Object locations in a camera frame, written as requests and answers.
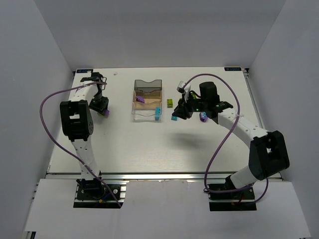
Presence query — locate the purple and green lego stack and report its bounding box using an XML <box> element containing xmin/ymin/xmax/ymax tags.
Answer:
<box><xmin>98</xmin><ymin>110</ymin><xmax>110</xmax><ymax>118</ymax></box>

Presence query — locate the green lego brick near containers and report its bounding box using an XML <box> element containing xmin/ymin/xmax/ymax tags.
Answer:
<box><xmin>166</xmin><ymin>99</ymin><xmax>173</xmax><ymax>108</ymax></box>

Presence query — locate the grey transparent container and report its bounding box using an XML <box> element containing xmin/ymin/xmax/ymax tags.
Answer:
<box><xmin>134</xmin><ymin>79</ymin><xmax>162</xmax><ymax>93</ymax></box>

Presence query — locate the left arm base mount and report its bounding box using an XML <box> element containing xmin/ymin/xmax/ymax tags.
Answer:
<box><xmin>73</xmin><ymin>179</ymin><xmax>124</xmax><ymax>209</ymax></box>

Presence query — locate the clear transparent container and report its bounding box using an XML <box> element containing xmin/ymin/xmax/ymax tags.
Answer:
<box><xmin>132</xmin><ymin>110</ymin><xmax>161</xmax><ymax>122</ymax></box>

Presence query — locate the purple round lego piece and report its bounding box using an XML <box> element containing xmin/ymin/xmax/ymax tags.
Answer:
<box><xmin>199</xmin><ymin>112</ymin><xmax>208</xmax><ymax>122</ymax></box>

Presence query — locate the purple lego brick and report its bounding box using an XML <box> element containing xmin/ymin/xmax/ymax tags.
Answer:
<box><xmin>136</xmin><ymin>96</ymin><xmax>145</xmax><ymax>104</ymax></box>

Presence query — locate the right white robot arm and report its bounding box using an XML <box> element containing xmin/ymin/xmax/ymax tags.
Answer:
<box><xmin>172</xmin><ymin>81</ymin><xmax>290</xmax><ymax>192</ymax></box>

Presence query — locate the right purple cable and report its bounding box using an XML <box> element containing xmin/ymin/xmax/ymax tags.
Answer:
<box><xmin>184</xmin><ymin>73</ymin><xmax>270</xmax><ymax>205</ymax></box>

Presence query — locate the left corner label sticker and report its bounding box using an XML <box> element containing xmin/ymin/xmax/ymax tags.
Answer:
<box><xmin>76</xmin><ymin>69</ymin><xmax>93</xmax><ymax>74</ymax></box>

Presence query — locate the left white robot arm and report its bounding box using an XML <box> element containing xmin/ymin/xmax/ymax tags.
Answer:
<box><xmin>60</xmin><ymin>72</ymin><xmax>109</xmax><ymax>181</ymax></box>

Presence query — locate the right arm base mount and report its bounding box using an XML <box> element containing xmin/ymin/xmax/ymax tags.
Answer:
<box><xmin>203</xmin><ymin>174</ymin><xmax>257</xmax><ymax>212</ymax></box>

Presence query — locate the corner label sticker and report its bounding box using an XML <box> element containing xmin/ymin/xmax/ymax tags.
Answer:
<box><xmin>224</xmin><ymin>67</ymin><xmax>242</xmax><ymax>72</ymax></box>
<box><xmin>76</xmin><ymin>69</ymin><xmax>93</xmax><ymax>74</ymax></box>

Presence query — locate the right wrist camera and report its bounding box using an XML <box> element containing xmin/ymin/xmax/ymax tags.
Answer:
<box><xmin>176</xmin><ymin>81</ymin><xmax>191</xmax><ymax>102</ymax></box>

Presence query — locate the right corner label sticker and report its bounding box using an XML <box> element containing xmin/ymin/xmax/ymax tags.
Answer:
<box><xmin>224</xmin><ymin>67</ymin><xmax>242</xmax><ymax>72</ymax></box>

